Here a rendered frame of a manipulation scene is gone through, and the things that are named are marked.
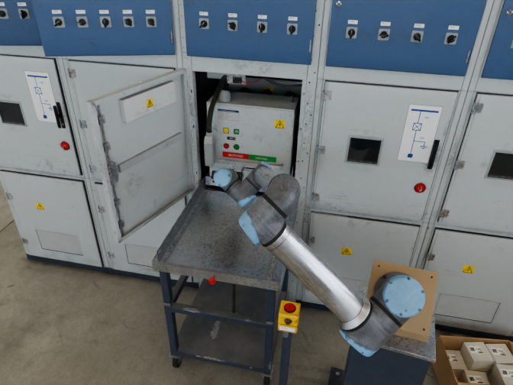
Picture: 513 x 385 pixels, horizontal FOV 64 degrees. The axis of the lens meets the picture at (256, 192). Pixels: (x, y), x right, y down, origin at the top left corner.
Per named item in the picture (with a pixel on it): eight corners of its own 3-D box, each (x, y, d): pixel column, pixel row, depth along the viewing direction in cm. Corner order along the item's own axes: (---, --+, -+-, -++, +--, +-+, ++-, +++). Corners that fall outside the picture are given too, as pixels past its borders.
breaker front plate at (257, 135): (288, 189, 244) (293, 111, 219) (209, 179, 252) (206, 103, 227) (288, 187, 245) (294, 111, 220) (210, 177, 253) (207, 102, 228)
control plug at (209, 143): (212, 166, 235) (211, 138, 226) (204, 166, 236) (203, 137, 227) (217, 160, 242) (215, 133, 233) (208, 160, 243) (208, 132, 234)
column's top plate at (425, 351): (433, 306, 192) (434, 303, 191) (434, 363, 166) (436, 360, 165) (359, 288, 201) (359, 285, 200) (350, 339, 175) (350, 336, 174)
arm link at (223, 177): (222, 192, 196) (208, 177, 197) (228, 191, 208) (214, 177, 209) (236, 178, 194) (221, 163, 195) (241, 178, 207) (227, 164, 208)
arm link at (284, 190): (292, 170, 137) (259, 157, 203) (266, 197, 137) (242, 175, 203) (315, 195, 140) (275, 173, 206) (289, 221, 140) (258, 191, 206)
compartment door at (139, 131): (109, 239, 212) (79, 99, 173) (187, 186, 258) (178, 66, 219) (119, 244, 209) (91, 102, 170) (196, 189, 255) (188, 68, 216)
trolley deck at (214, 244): (279, 291, 190) (279, 281, 187) (153, 270, 200) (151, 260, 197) (297, 210, 246) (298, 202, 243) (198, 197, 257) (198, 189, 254)
